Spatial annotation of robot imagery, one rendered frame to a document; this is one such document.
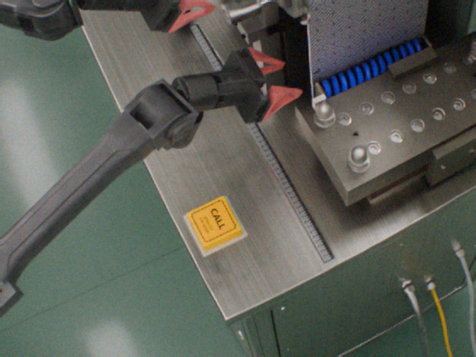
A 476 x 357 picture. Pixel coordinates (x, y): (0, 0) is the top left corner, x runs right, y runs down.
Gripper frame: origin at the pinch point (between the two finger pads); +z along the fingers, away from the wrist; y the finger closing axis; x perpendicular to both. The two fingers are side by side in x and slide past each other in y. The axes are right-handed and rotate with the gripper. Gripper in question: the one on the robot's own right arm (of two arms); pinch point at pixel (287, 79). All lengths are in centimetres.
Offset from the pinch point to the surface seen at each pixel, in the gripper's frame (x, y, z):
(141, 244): -112, -31, 20
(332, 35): 10.2, -0.4, 4.3
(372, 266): -25.4, 25.5, 17.6
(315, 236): -18.1, 19.5, 3.7
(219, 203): -21.7, 7.7, -7.9
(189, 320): -110, -4, 23
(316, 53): 5.7, -0.3, 3.2
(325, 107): 0.9, 6.9, 3.0
